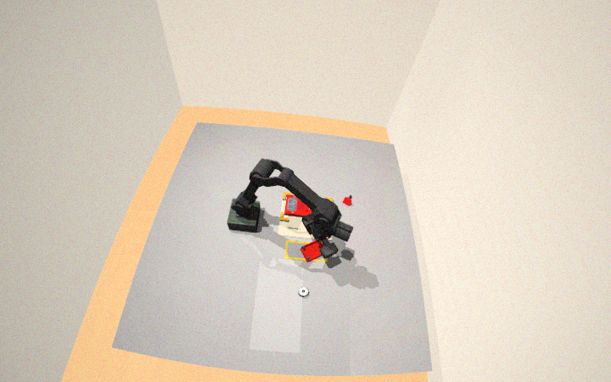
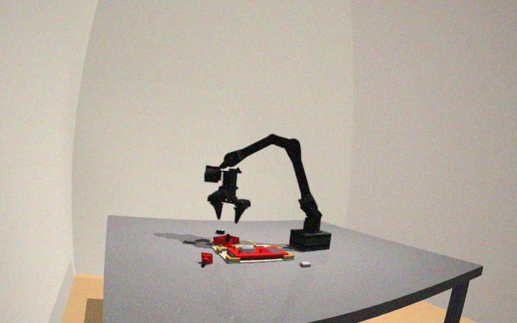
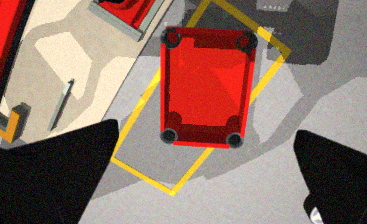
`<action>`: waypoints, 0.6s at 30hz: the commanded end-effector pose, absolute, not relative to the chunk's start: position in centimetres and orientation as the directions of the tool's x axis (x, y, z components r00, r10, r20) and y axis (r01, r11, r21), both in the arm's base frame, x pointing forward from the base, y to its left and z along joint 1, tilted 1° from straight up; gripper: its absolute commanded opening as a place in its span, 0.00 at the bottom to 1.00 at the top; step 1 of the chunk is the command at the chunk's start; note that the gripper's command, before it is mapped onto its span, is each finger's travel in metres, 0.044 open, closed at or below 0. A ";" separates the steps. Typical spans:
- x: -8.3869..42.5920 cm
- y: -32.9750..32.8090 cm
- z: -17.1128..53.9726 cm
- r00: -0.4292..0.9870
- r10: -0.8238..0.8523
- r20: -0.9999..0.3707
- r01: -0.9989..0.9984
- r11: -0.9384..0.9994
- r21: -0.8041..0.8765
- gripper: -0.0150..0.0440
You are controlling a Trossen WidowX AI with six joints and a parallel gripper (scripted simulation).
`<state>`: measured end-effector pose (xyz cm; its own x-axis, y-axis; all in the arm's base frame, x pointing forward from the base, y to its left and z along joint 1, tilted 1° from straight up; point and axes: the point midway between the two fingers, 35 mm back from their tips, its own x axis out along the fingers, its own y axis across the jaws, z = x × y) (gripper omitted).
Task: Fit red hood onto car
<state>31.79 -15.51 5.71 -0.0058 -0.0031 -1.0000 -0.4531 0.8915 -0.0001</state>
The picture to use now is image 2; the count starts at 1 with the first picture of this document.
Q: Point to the red hood shell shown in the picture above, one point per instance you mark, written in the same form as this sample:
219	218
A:
222	239

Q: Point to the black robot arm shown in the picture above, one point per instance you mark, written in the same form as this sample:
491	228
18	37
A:
292	146

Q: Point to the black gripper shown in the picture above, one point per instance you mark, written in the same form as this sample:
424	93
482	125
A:
241	204

